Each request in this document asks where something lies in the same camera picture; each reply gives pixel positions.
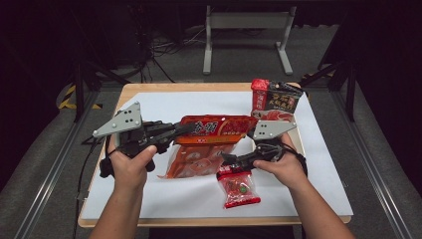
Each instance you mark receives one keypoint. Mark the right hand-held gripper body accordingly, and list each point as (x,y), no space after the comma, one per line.
(272,129)

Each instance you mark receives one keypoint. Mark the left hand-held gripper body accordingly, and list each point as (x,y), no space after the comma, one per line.
(122,121)

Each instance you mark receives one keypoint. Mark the small red clear packet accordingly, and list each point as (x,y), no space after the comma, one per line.
(239,189)

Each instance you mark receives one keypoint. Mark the red and black food packet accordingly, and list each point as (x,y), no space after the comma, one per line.
(277,99)

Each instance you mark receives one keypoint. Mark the large clear orange packet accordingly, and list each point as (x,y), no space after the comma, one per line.
(195,162)

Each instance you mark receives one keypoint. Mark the long orange snack packet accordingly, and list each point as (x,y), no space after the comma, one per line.
(219,129)

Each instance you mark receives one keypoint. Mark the person's right hand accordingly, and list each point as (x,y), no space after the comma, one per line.
(285,169)

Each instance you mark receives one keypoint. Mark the person's left hand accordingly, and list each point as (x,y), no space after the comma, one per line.
(129,172)

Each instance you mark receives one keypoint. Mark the white table sheet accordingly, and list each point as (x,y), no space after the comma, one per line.
(199,103)

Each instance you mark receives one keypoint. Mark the black tripod stand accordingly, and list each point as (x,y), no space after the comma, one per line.
(350,86)
(79,89)

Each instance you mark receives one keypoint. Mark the yellow black hazard tape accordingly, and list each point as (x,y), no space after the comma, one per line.
(68,96)

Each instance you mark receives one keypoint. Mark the person's dark clothing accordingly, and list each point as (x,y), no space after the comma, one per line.
(219,233)

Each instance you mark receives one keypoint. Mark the grey metal stand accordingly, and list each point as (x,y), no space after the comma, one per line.
(247,20)

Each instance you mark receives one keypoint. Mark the aluminium floor rail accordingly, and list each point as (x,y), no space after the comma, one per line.
(381,186)
(49,186)

